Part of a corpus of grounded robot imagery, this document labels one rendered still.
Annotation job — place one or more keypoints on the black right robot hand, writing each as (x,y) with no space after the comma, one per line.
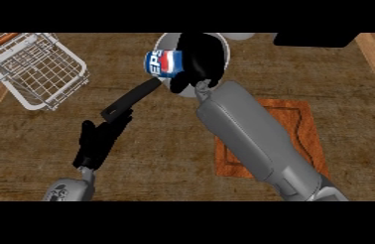
(200,58)

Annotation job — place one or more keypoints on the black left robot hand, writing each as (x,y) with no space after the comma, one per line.
(100,139)

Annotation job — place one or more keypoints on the blue white red can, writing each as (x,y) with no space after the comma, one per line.
(163,63)

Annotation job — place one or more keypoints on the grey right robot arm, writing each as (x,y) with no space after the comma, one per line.
(259,139)

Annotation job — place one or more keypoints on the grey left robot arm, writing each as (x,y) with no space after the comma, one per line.
(73,188)

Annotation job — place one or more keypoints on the brown wooden cutting board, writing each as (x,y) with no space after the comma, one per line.
(297,122)

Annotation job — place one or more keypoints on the pale grey round object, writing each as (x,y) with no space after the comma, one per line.
(238,35)

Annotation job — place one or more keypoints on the black appliance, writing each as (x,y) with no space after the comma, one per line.
(315,39)

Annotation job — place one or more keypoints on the light wooden edge strip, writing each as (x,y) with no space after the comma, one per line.
(367,48)

